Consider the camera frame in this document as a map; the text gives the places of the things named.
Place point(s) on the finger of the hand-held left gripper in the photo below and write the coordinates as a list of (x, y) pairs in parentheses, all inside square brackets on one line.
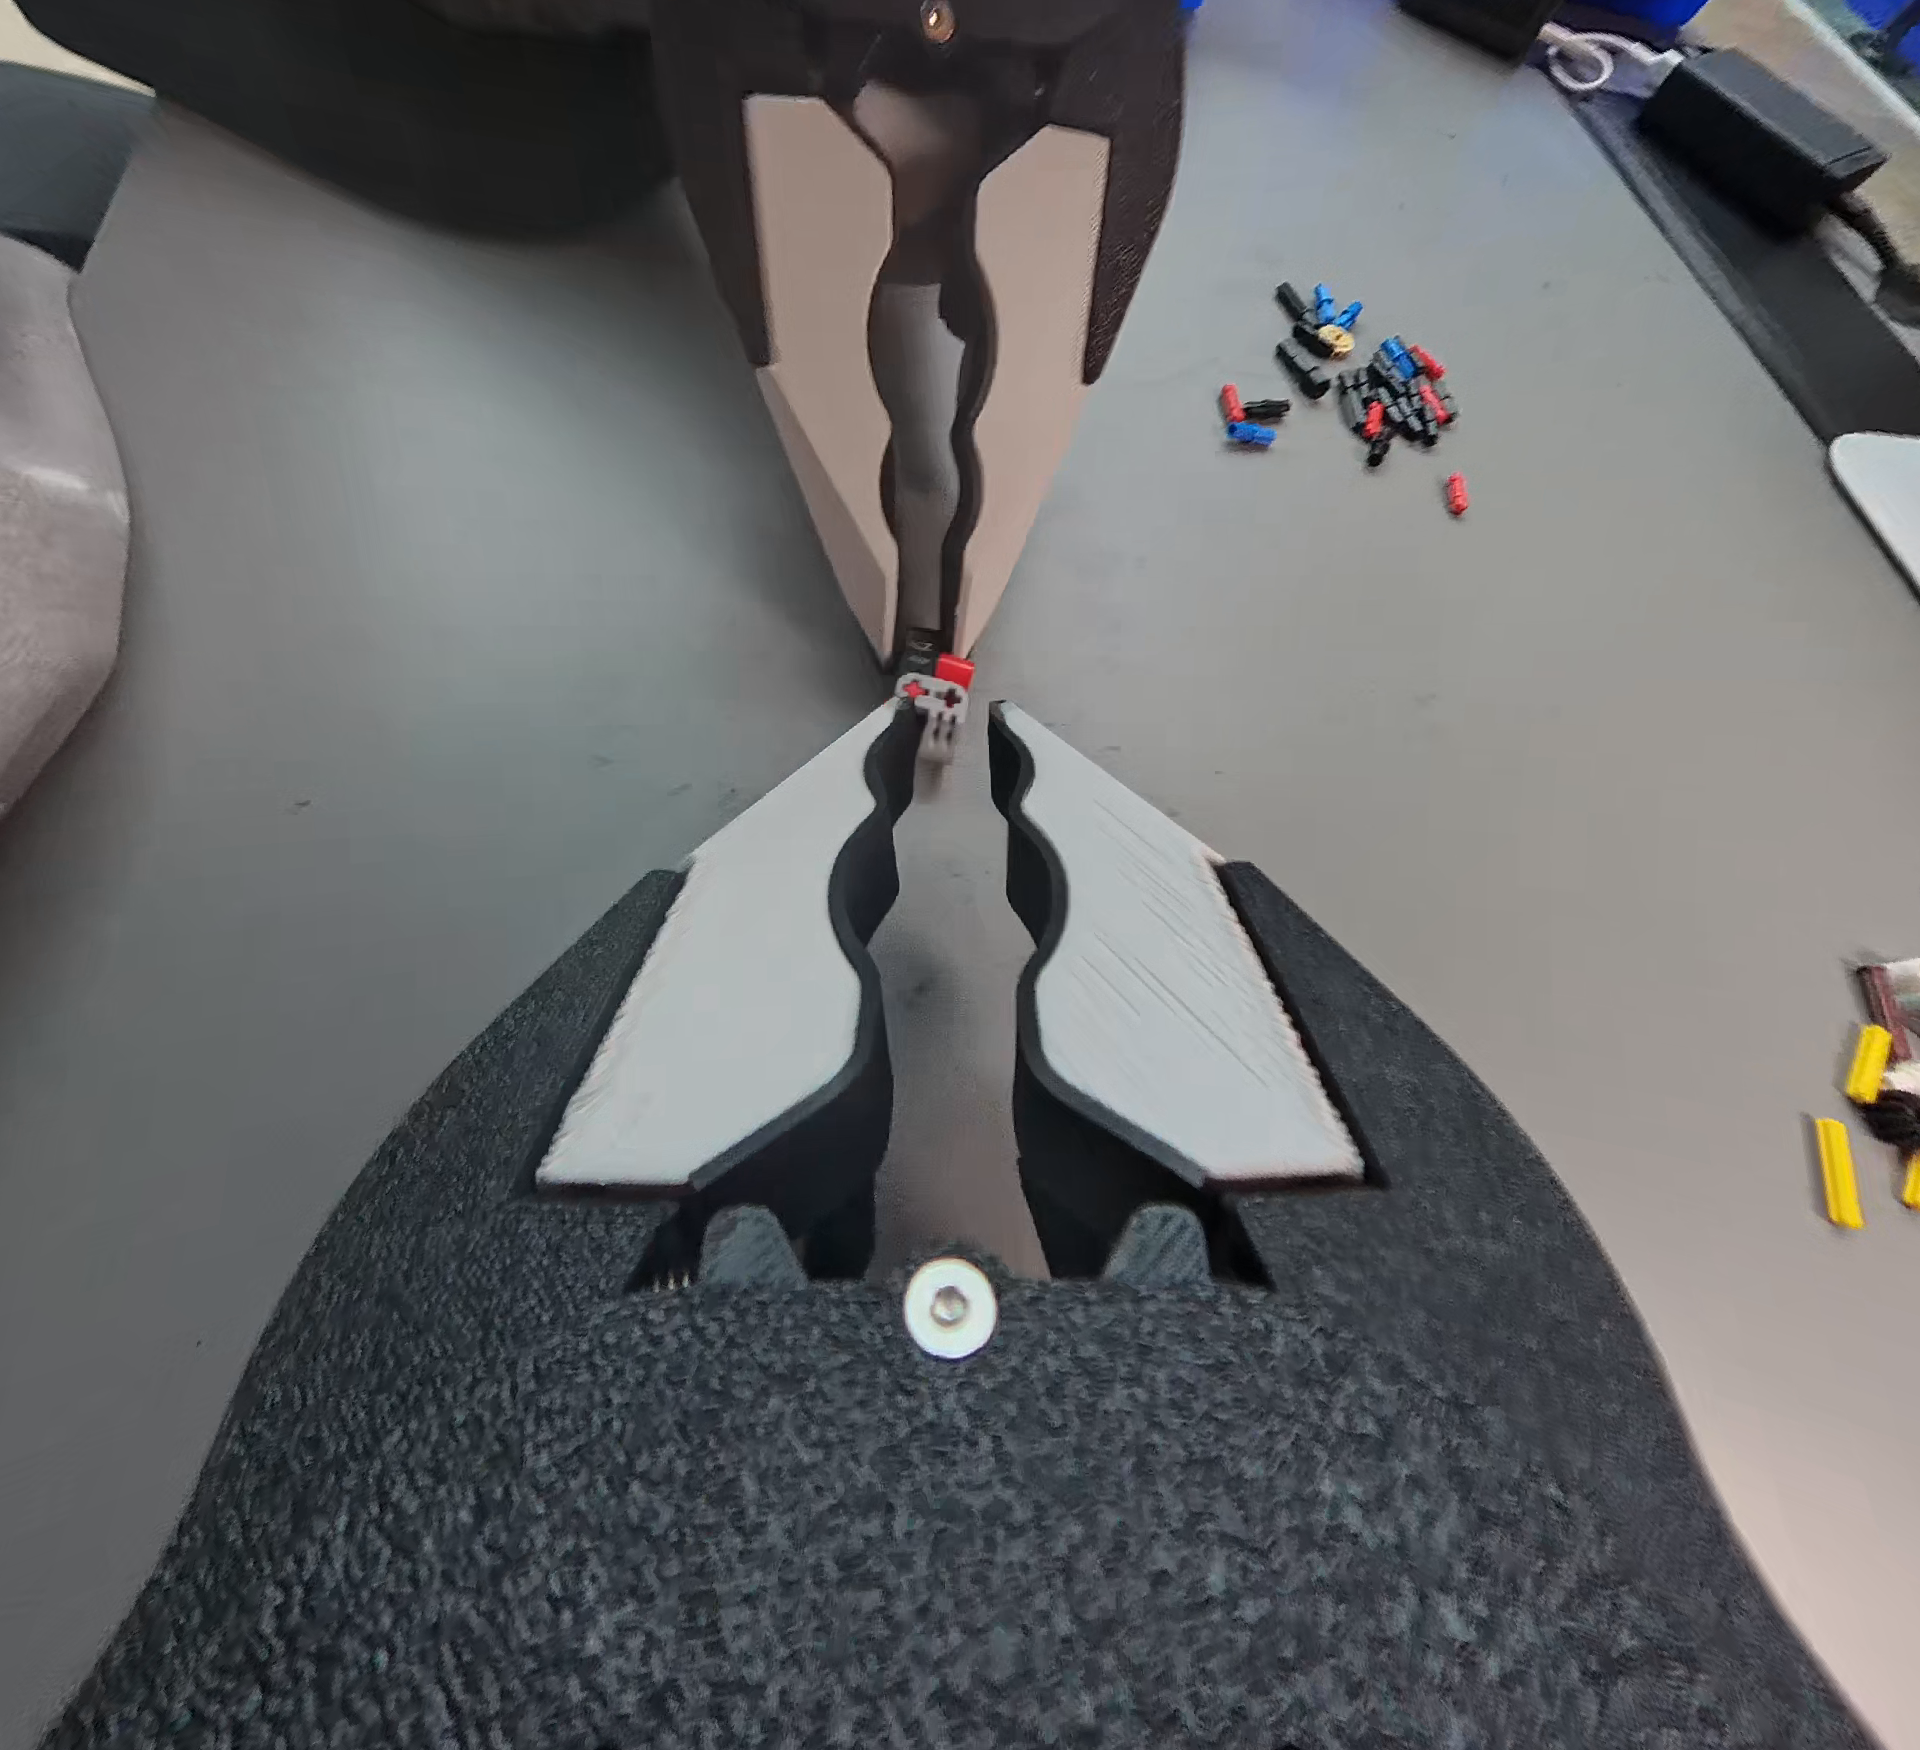
[(1042, 281), (809, 281)]

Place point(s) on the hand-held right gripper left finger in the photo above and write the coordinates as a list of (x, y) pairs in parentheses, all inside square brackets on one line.
[(704, 1030)]

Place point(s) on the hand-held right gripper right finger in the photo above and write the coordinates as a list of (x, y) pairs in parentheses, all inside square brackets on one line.
[(1184, 1030)]

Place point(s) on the small grey toy brick assembly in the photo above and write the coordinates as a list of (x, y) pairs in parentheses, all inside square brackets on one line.
[(937, 722)]

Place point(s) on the grey desk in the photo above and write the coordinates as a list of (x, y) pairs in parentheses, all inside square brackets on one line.
[(449, 504)]

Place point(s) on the pile of small connector pins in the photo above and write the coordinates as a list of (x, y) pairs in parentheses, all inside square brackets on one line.
[(1395, 393)]

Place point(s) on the brown toy axle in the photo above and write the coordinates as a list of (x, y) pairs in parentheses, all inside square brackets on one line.
[(1881, 1001)]

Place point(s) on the small black gear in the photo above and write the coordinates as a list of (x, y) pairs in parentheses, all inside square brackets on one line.
[(1897, 1117)]

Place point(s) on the black power adapter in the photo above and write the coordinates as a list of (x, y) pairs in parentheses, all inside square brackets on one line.
[(1755, 137)]

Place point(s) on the black office chair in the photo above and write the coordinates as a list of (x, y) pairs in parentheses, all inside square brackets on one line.
[(61, 160)]

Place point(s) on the white book stand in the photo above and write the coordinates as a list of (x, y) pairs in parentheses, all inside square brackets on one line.
[(1881, 499)]

